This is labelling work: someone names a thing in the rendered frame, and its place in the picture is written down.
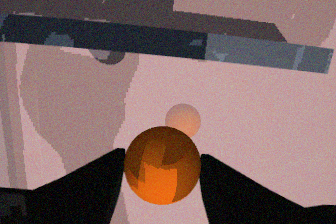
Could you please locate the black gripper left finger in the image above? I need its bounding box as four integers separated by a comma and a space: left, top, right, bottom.
0, 148, 125, 224

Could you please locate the see-through orange ball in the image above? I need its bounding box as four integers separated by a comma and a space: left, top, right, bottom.
165, 104, 201, 138

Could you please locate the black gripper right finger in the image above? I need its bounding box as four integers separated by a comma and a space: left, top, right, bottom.
199, 154, 336, 224

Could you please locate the orange-brown ball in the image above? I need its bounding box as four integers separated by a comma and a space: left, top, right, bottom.
124, 126, 201, 205

